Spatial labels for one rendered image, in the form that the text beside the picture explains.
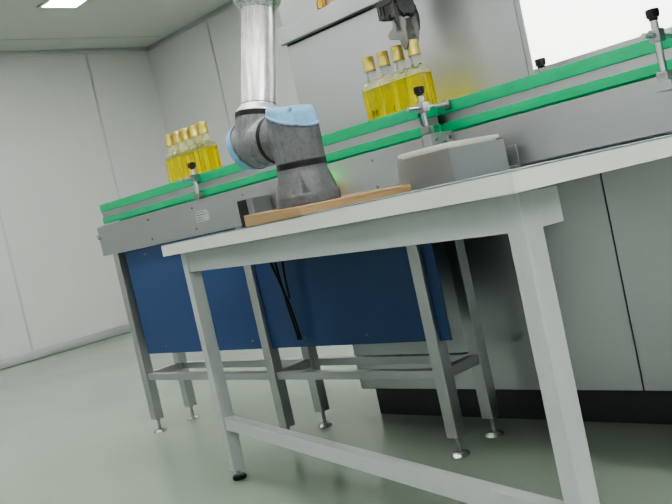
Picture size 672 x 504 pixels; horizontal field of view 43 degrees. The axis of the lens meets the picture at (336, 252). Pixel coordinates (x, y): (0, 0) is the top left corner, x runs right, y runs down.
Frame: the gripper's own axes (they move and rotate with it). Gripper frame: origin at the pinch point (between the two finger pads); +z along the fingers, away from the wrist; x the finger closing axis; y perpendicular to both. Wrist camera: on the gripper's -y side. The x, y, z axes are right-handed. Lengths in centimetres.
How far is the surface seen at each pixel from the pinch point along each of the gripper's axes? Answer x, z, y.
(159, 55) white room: -293, -145, 575
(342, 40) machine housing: -13.6, -12.3, 40.1
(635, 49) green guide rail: 3, 20, -65
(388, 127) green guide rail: 13.7, 22.0, 2.6
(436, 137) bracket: 13.7, 28.0, -13.3
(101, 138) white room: -219, -71, 591
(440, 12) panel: -11.8, -8.0, -2.8
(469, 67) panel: -12.0, 9.6, -8.7
